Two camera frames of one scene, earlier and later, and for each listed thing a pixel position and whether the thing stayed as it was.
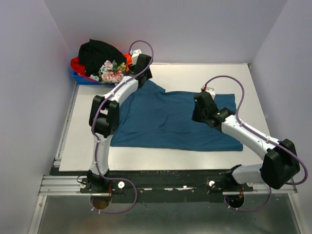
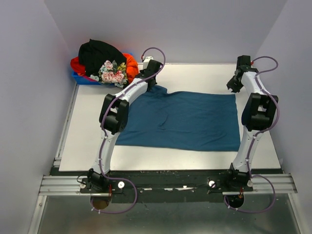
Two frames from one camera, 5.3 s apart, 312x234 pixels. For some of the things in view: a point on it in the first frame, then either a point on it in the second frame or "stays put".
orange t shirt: (76, 66) stays put
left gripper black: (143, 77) -> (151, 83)
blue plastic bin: (77, 79) stays put
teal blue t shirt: (149, 116) stays put
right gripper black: (194, 116) -> (230, 85)
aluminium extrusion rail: (70, 185) stays put
